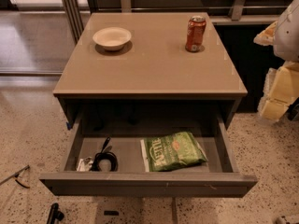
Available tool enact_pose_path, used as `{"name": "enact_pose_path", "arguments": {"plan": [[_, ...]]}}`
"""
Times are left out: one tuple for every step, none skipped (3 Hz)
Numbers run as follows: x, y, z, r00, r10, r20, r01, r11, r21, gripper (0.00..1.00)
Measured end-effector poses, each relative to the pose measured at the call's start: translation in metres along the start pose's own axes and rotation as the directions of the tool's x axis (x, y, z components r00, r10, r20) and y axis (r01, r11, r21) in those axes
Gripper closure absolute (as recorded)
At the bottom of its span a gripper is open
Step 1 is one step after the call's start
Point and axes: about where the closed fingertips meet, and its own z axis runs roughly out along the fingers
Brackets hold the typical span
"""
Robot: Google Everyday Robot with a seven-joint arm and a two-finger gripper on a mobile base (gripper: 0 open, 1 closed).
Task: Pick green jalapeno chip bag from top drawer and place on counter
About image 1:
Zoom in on open grey top drawer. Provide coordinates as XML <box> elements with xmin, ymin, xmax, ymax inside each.
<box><xmin>40</xmin><ymin>111</ymin><xmax>257</xmax><ymax>198</ymax></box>

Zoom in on green jalapeno chip bag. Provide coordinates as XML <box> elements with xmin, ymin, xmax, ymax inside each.
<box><xmin>140</xmin><ymin>132</ymin><xmax>207</xmax><ymax>172</ymax></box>

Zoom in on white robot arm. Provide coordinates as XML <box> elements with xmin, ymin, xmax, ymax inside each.
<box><xmin>253</xmin><ymin>0</ymin><xmax>299</xmax><ymax>121</ymax></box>

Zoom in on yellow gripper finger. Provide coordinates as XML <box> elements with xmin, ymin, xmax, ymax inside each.
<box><xmin>253</xmin><ymin>21</ymin><xmax>277</xmax><ymax>46</ymax></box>
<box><xmin>258</xmin><ymin>62</ymin><xmax>299</xmax><ymax>121</ymax></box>

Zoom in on metal tool on floor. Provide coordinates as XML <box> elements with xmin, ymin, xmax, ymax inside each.
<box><xmin>0</xmin><ymin>165</ymin><xmax>30</xmax><ymax>189</ymax></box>

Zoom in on black object on floor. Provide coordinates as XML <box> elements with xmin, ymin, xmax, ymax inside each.
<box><xmin>47</xmin><ymin>203</ymin><xmax>64</xmax><ymax>224</ymax></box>

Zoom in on metal railing frame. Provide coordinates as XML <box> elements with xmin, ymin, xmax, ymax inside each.
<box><xmin>62</xmin><ymin>0</ymin><xmax>292</xmax><ymax>41</ymax></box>

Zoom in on white paper bowl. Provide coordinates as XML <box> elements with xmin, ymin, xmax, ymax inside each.
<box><xmin>93</xmin><ymin>27</ymin><xmax>132</xmax><ymax>51</ymax></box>

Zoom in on black coiled cable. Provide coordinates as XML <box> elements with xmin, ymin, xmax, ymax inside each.
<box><xmin>91</xmin><ymin>136</ymin><xmax>119</xmax><ymax>173</ymax></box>

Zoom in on orange soda can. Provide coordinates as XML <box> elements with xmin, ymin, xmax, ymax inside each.
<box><xmin>185</xmin><ymin>15</ymin><xmax>206</xmax><ymax>52</ymax></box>

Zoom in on grey drawer cabinet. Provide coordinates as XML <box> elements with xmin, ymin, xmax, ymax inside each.
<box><xmin>53</xmin><ymin>13</ymin><xmax>247</xmax><ymax>124</ymax></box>

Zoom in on crumpled silver wrapper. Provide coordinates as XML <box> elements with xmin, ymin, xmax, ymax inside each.
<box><xmin>77</xmin><ymin>157</ymin><xmax>93</xmax><ymax>172</ymax></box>

